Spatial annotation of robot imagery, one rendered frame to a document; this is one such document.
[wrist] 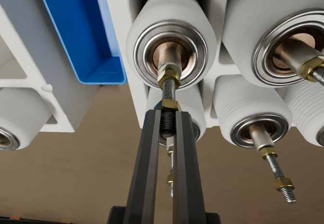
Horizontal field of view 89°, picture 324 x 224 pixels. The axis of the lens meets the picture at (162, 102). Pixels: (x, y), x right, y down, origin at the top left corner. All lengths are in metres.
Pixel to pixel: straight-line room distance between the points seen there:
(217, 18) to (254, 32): 0.07
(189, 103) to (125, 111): 0.39
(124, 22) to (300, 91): 0.28
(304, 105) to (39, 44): 0.43
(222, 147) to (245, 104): 0.52
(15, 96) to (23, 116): 0.04
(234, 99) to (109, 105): 0.43
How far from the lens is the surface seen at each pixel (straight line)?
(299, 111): 0.32
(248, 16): 0.20
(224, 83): 0.29
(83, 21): 0.44
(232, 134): 0.26
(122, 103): 0.57
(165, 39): 0.17
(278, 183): 0.23
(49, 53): 0.37
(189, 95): 0.25
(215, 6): 0.24
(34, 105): 0.39
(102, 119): 0.66
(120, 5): 0.24
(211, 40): 0.18
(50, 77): 0.37
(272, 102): 0.25
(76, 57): 0.39
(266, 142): 0.25
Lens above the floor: 0.41
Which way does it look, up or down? 49 degrees down
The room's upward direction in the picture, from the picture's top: 175 degrees counter-clockwise
